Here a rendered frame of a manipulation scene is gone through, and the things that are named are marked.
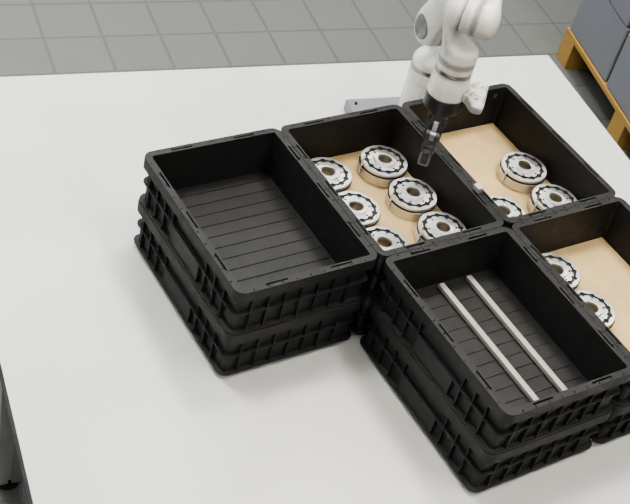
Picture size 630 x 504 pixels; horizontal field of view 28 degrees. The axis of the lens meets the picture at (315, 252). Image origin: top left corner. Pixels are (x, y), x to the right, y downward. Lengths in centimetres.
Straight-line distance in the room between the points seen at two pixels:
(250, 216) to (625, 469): 86
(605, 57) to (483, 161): 187
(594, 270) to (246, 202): 72
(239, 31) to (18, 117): 181
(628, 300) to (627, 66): 198
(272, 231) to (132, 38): 203
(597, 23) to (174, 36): 150
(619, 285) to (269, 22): 231
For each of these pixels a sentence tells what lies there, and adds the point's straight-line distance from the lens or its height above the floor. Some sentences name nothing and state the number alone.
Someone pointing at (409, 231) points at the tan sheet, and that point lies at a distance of 253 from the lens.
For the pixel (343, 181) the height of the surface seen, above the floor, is 86.
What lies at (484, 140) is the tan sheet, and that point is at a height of 83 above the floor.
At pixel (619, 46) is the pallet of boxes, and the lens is 453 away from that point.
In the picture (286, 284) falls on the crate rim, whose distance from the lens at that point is 220.
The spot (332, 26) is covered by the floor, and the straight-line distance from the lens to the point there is 466.
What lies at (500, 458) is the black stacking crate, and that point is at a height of 81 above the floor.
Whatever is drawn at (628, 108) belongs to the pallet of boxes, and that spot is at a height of 16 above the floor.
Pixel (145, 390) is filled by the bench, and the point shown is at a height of 70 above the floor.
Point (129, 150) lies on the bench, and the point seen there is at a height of 70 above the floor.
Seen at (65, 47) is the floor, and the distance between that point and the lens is 429.
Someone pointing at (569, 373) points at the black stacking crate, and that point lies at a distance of 238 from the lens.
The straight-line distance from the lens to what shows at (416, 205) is 255.
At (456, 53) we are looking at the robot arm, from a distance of 231.
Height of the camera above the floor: 244
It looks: 42 degrees down
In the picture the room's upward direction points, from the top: 16 degrees clockwise
